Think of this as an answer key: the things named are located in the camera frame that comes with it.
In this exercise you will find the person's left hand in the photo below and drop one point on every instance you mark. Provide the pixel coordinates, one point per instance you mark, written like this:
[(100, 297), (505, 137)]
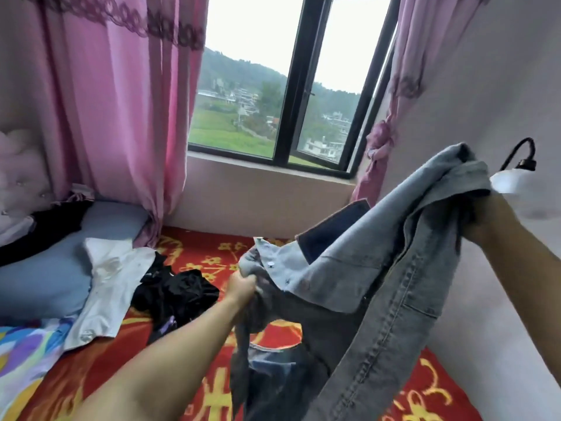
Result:
[(241, 289)]

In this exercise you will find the person's right hand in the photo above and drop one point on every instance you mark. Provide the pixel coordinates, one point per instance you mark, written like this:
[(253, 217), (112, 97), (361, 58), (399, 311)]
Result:
[(478, 219)]

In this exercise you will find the light blue denim jacket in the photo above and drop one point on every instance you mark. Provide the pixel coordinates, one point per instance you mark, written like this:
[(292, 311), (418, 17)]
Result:
[(377, 285)]

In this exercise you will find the pile of mixed clothes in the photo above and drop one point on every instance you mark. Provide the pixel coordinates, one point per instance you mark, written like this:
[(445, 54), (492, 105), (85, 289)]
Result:
[(114, 293)]

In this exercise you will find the person's left forearm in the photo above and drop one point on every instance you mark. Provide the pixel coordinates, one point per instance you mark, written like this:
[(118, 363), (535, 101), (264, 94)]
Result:
[(158, 372)]

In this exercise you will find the person's right forearm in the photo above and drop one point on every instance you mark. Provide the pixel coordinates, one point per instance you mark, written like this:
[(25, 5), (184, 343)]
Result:
[(526, 285)]

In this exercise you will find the red and yellow blanket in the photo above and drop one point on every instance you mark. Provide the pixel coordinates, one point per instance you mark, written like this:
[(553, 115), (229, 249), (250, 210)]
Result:
[(184, 258)]

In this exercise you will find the narrow pink curtain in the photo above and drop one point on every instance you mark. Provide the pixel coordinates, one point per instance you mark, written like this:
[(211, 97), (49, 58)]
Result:
[(403, 83)]

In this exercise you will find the pale blue pillow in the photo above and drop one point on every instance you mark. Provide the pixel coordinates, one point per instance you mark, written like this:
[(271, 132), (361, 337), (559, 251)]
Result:
[(53, 276)]

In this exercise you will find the dark framed window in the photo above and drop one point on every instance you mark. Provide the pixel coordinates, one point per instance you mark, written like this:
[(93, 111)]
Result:
[(254, 92)]

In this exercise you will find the blue patterned pillow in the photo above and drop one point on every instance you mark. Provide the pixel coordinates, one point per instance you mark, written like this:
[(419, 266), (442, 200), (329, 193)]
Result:
[(26, 355)]

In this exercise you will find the wide pink curtain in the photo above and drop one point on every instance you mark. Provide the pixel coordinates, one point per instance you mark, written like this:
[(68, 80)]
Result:
[(114, 92)]

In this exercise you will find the white tufted headboard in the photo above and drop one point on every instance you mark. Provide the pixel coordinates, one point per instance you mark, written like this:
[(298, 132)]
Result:
[(22, 175)]

